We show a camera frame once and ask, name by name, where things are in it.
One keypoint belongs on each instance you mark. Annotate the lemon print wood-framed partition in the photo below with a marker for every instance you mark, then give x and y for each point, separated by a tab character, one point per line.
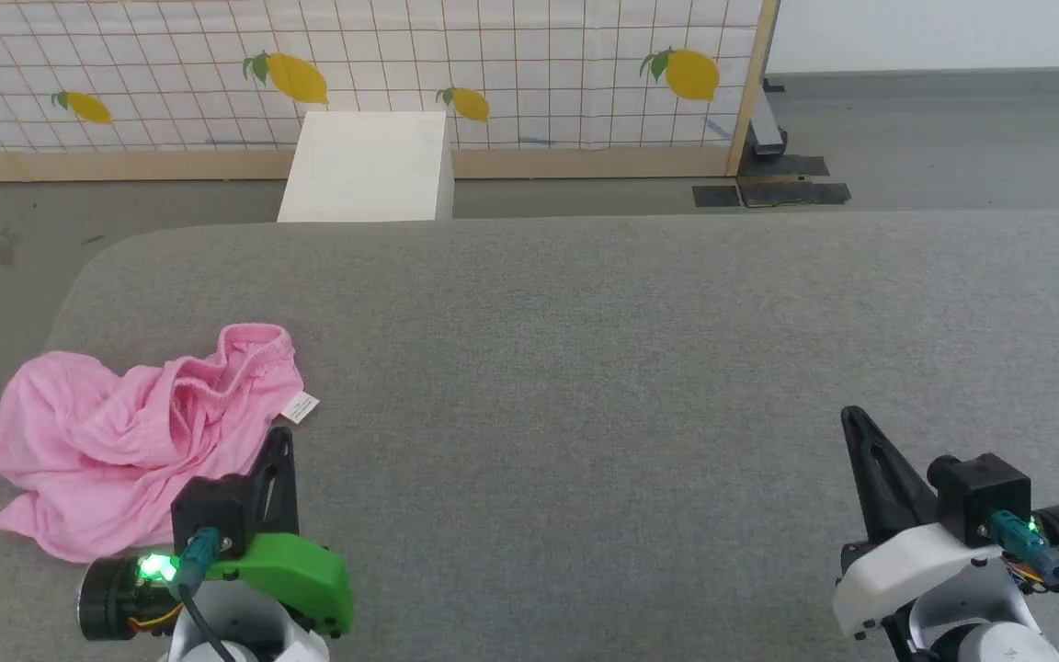
401	55

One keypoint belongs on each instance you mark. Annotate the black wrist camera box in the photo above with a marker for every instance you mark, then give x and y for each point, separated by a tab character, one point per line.
212	510
980	496

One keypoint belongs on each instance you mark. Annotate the black floor plate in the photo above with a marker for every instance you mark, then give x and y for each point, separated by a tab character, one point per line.
791	191

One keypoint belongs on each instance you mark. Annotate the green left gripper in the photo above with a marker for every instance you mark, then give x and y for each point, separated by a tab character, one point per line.
295	575

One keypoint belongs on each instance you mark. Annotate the small black floor patch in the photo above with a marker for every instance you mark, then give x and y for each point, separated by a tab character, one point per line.
716	196

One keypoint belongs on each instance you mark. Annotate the pink cloth garment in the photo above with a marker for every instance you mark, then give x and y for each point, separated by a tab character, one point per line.
79	432

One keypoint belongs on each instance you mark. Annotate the grey metal partition foot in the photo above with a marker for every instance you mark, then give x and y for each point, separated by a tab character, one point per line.
767	124

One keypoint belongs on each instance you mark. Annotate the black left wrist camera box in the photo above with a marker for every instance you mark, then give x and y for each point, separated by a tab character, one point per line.
212	510

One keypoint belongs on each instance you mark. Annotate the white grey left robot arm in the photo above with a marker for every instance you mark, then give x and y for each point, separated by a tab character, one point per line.
244	634

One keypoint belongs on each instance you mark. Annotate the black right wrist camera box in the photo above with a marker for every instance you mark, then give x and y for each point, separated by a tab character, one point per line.
980	496

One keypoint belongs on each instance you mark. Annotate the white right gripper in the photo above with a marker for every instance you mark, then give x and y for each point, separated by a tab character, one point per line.
897	570

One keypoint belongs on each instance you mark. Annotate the white box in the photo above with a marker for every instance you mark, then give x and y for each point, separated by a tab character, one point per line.
364	165

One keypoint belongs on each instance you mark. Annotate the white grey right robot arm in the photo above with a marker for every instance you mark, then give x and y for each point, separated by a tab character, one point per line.
998	644

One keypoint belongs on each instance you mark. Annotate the grey fabric sofa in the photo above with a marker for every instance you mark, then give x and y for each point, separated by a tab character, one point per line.
585	368

